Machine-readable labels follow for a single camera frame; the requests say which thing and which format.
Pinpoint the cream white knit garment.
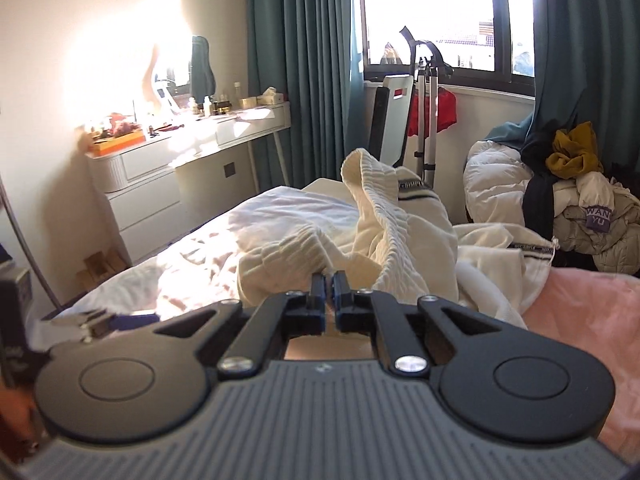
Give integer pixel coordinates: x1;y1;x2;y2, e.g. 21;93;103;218
238;148;555;327

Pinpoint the white vanity dresser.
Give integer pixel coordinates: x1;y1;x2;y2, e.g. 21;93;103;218
86;102;291;264

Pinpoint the white puffy duvet pile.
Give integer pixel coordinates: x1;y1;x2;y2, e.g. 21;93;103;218
463;140;533;226

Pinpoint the black garment on pile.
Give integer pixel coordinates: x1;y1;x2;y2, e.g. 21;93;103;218
521;119;561;240

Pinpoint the red cloth on rack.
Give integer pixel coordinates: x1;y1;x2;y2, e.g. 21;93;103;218
407;87;457;136

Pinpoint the pastel pink bed duvet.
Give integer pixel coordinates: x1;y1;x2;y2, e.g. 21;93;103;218
73;179;639;459

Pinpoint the beige jacket purple patch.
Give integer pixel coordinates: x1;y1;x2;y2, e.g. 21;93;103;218
553;171;639;275

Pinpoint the silver tripod stand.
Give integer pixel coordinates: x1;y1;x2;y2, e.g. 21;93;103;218
400;26;454;188

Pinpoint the orange tray on dresser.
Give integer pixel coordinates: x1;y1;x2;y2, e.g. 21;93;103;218
89;129;145;156

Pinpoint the mustard yellow garment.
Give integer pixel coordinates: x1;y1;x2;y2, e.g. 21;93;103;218
546;122;603;180

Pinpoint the teal curtain left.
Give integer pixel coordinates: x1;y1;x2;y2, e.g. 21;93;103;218
247;0;368;191

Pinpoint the teal curtain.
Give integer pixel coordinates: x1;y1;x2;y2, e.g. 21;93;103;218
487;0;640;172
247;0;368;191

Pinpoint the vanity mirror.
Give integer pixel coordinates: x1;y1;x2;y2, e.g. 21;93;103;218
142;35;217;113

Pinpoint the teal curtain right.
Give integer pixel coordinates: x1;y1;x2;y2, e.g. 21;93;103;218
487;0;640;172

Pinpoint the white chair with black frame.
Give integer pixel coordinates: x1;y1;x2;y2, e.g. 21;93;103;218
368;75;413;167

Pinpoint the window with black frame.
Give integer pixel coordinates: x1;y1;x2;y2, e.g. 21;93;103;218
360;0;535;96

